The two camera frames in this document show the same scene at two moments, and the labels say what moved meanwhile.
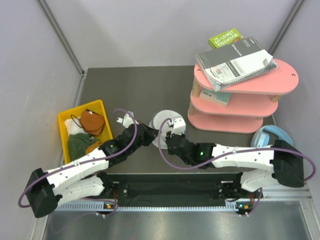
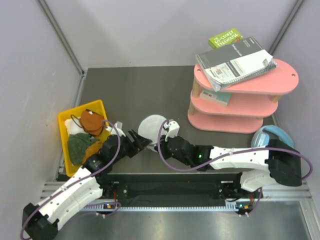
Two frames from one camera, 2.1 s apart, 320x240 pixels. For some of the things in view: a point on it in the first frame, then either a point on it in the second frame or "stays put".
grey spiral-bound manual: x=235 y=62 stays put
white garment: x=73 y=128 stays put
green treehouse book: x=227 y=37 stays put
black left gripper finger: x=150 y=133 to x=139 y=143
